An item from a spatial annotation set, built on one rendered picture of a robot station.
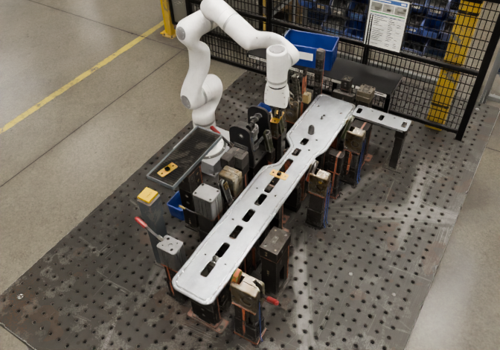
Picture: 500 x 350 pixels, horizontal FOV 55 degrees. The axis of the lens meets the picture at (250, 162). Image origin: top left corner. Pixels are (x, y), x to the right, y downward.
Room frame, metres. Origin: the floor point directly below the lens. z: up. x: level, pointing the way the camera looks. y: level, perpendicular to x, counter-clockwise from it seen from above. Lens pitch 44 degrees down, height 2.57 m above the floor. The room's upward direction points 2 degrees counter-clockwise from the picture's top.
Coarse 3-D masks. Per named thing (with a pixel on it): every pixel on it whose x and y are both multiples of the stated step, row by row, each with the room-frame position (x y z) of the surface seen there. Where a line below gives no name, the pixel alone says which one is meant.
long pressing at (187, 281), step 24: (312, 120) 1.92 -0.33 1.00; (336, 120) 1.92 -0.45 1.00; (312, 144) 1.73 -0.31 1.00; (264, 168) 1.58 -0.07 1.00; (288, 168) 1.58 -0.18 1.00; (264, 192) 1.43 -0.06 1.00; (288, 192) 1.43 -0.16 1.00; (240, 216) 1.30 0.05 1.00; (264, 216) 1.30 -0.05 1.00; (216, 240) 1.18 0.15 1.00; (240, 240) 1.18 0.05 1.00; (192, 264) 1.07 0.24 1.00; (216, 264) 1.07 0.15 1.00; (192, 288) 0.97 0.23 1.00; (216, 288) 0.96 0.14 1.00
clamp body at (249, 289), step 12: (240, 288) 0.92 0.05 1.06; (252, 288) 0.92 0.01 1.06; (264, 288) 0.94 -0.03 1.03; (240, 300) 0.91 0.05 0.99; (252, 300) 0.89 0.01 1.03; (264, 300) 0.94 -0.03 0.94; (240, 312) 0.92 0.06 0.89; (252, 312) 0.89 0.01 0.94; (240, 324) 0.92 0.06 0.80; (252, 324) 0.90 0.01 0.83; (240, 336) 0.92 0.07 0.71; (252, 336) 0.89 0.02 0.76
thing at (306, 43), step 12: (288, 36) 2.56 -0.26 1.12; (300, 36) 2.55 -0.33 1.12; (312, 36) 2.52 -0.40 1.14; (324, 36) 2.50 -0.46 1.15; (336, 36) 2.47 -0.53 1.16; (300, 48) 2.39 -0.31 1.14; (312, 48) 2.36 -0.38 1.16; (324, 48) 2.49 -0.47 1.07; (336, 48) 2.44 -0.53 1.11; (300, 60) 2.39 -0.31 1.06; (312, 60) 2.36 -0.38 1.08; (324, 60) 2.33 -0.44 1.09
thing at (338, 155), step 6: (336, 150) 1.70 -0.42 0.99; (330, 156) 1.67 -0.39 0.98; (336, 156) 1.65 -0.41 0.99; (342, 156) 1.65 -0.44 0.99; (330, 162) 1.67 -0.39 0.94; (336, 162) 1.65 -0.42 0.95; (342, 162) 1.66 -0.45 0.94; (330, 168) 1.67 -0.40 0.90; (336, 168) 1.65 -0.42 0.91; (342, 168) 1.65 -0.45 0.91; (336, 174) 1.65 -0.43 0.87; (330, 180) 1.67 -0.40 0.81; (336, 180) 1.65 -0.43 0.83; (330, 186) 1.66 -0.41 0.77; (336, 186) 1.65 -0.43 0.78; (330, 192) 1.66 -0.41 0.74; (336, 192) 1.65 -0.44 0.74; (330, 198) 1.65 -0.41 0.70
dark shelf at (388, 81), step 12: (264, 48) 2.59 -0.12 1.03; (264, 60) 2.48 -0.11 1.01; (336, 60) 2.43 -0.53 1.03; (348, 60) 2.42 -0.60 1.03; (300, 72) 2.36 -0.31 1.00; (312, 72) 2.32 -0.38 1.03; (324, 72) 2.31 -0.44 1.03; (336, 72) 2.30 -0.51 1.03; (348, 72) 2.30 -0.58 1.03; (360, 72) 2.29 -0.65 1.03; (372, 72) 2.29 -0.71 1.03; (384, 72) 2.29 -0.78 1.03; (360, 84) 2.18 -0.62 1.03; (372, 84) 2.17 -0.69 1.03; (384, 84) 2.17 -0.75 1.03; (396, 84) 2.17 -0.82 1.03; (384, 96) 2.09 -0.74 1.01
